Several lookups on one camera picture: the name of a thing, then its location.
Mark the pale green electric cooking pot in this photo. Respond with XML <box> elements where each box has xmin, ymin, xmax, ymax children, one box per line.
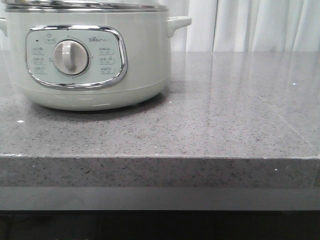
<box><xmin>0</xmin><ymin>1</ymin><xmax>192</xmax><ymax>111</ymax></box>

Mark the white curtain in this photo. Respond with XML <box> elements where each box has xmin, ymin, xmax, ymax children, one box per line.
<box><xmin>160</xmin><ymin>0</ymin><xmax>320</xmax><ymax>52</ymax></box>

